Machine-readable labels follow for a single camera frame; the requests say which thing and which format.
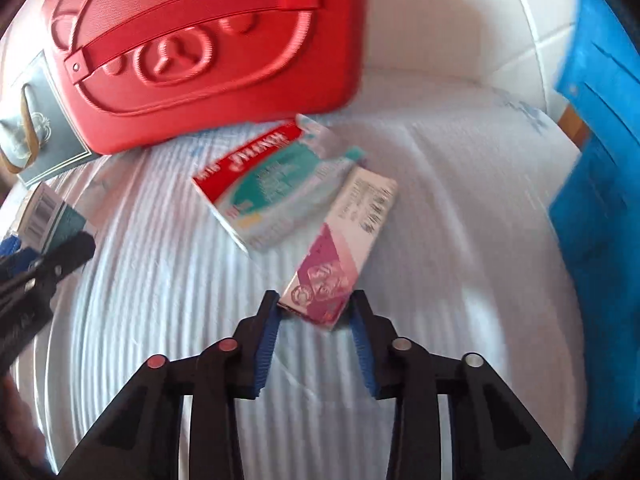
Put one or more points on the red bear suitcase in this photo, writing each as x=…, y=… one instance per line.
x=200, y=35

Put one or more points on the pink white carton box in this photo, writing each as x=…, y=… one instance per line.
x=340, y=250

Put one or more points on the teal white carton box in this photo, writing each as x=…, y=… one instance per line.
x=50, y=215

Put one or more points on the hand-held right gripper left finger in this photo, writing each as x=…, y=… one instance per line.
x=267, y=340

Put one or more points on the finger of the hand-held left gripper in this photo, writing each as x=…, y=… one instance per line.
x=12, y=255
x=65, y=255

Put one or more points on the red green toothpaste box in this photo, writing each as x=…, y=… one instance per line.
x=270, y=185

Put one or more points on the blue plastic storage crate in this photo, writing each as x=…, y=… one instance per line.
x=600, y=185

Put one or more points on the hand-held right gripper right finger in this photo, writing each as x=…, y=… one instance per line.
x=362, y=345

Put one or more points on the white padded headboard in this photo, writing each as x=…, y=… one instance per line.
x=500, y=25

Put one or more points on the wooden headboard frame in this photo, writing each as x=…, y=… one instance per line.
x=575, y=125

